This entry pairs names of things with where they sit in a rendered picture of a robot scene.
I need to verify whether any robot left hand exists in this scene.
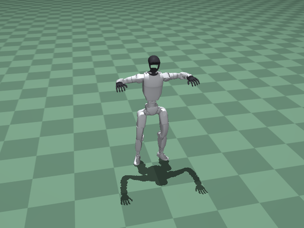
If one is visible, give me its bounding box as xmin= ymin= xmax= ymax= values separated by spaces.
xmin=187 ymin=76 xmax=200 ymax=87

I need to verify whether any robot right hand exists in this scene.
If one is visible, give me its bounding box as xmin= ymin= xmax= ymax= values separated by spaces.
xmin=116 ymin=82 xmax=127 ymax=92

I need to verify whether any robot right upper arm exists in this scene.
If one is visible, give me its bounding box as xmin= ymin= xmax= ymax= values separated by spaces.
xmin=123 ymin=74 xmax=144 ymax=84

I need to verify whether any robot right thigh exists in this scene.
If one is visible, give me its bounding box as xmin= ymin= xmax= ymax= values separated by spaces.
xmin=136 ymin=108 xmax=147 ymax=141

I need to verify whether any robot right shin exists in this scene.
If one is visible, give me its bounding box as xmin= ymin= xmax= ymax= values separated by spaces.
xmin=135 ymin=140 xmax=142 ymax=157

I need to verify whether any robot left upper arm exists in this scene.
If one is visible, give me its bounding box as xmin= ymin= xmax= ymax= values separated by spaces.
xmin=162 ymin=72 xmax=184 ymax=82

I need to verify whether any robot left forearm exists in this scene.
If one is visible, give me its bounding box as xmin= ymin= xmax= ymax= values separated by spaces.
xmin=180 ymin=72 xmax=191 ymax=79

